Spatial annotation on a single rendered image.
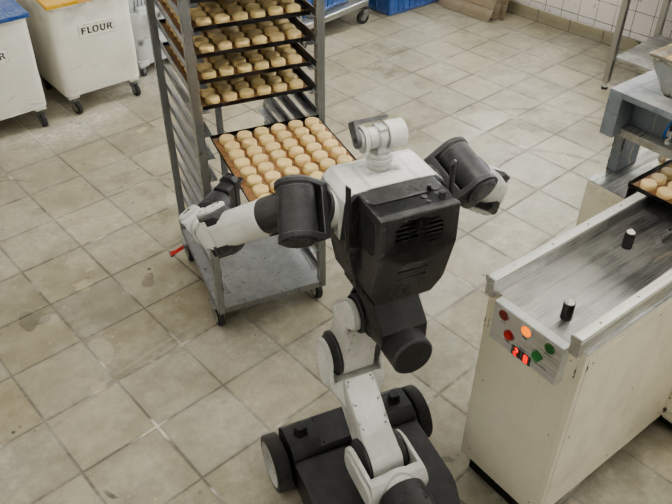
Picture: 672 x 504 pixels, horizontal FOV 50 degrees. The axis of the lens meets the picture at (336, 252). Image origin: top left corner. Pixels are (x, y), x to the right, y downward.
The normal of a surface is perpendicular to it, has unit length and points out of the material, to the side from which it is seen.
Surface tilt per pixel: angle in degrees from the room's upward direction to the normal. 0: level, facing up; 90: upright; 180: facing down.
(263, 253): 0
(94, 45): 92
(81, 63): 92
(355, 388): 39
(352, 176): 1
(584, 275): 0
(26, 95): 93
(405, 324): 44
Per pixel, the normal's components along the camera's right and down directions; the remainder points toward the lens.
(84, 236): 0.00, -0.79
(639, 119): -0.79, 0.37
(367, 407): 0.26, -0.25
